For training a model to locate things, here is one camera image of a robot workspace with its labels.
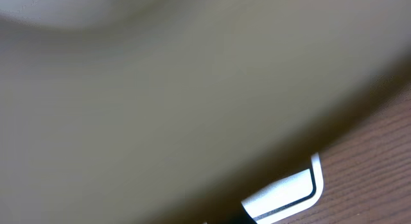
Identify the white digital kitchen scale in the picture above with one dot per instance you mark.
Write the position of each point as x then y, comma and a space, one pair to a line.
285, 197

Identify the white round bowl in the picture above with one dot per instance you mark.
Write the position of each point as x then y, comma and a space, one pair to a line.
166, 111

